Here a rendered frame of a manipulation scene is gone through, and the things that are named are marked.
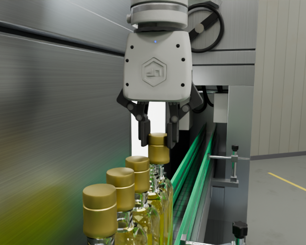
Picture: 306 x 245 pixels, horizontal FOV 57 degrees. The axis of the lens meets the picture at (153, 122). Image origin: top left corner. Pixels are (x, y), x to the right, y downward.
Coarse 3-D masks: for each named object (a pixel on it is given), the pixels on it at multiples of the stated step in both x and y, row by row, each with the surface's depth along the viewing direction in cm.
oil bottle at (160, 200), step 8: (160, 192) 46; (152, 200) 44; (160, 200) 44; (168, 200) 47; (160, 208) 44; (168, 208) 47; (160, 216) 43; (168, 216) 47; (160, 224) 44; (168, 224) 48; (160, 232) 44; (168, 232) 48; (160, 240) 44; (168, 240) 48
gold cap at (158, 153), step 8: (152, 136) 43; (160, 136) 43; (152, 144) 43; (160, 144) 43; (152, 152) 43; (160, 152) 43; (168, 152) 44; (152, 160) 44; (160, 160) 43; (168, 160) 44
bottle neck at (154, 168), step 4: (152, 164) 44; (156, 164) 44; (152, 168) 44; (156, 168) 44; (152, 172) 44; (156, 172) 45; (152, 176) 44; (156, 176) 45; (152, 180) 44; (156, 180) 45; (152, 184) 45; (156, 184) 45; (152, 188) 45; (156, 188) 45; (148, 192) 45; (152, 192) 45
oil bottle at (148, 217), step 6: (150, 204) 41; (138, 210) 39; (144, 210) 39; (150, 210) 40; (156, 210) 41; (138, 216) 38; (144, 216) 38; (150, 216) 39; (156, 216) 41; (138, 222) 38; (144, 222) 38; (150, 222) 38; (156, 222) 40; (144, 228) 38; (150, 228) 38; (156, 228) 40; (150, 234) 38; (156, 234) 41; (150, 240) 38; (156, 240) 41
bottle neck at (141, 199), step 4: (144, 192) 39; (136, 196) 39; (140, 196) 39; (144, 196) 39; (136, 200) 39; (140, 200) 39; (144, 200) 40; (136, 204) 39; (140, 204) 39; (144, 204) 40; (136, 208) 39; (140, 208) 39
